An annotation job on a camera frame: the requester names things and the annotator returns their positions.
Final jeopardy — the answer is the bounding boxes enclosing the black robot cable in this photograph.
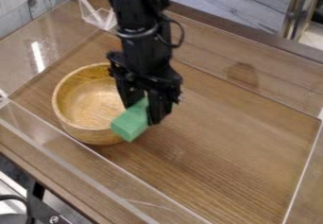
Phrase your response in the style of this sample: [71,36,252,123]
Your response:
[159,14,187,49]

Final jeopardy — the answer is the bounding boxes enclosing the green rectangular block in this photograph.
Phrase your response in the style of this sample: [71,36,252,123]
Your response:
[111,97,150,142]

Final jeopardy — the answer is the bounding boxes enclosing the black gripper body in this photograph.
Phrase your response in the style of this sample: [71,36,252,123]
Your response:
[107,21,183,91]

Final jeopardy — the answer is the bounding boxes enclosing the clear acrylic corner bracket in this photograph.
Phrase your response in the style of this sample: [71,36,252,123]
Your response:
[79,0,118,31]

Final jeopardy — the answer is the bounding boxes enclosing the black metal table frame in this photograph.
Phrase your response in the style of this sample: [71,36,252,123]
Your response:
[0,183,75,224]

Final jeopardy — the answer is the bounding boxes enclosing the clear acrylic front panel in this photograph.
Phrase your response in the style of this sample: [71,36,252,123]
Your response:
[0,90,211,224]

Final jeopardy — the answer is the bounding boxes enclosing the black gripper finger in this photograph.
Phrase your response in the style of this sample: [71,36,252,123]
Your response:
[111,71,144,108]
[148,88,182,125]

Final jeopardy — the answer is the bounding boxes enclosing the brown wooden bowl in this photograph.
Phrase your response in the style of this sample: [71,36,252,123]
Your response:
[52,62,126,146]

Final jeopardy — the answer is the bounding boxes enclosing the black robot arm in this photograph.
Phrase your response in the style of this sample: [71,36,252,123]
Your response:
[106,0,183,125]

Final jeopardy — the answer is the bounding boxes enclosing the background metal table leg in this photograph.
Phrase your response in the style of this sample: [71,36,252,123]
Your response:
[284,0,316,42]

